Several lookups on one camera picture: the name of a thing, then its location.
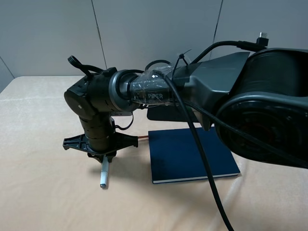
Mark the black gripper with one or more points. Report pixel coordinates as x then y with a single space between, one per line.
100 139

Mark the white marker pen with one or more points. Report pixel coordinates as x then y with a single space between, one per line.
104 172

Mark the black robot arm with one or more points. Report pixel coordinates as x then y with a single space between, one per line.
257 102

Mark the black green Razer mouse pad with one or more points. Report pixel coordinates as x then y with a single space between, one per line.
166 113

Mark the dark blue notebook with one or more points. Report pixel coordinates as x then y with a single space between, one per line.
174 156

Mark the beige velvet tablecloth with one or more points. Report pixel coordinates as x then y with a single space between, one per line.
46 188

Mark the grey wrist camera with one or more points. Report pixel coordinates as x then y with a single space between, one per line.
121 114

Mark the black cable tie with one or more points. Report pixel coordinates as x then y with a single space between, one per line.
180 57

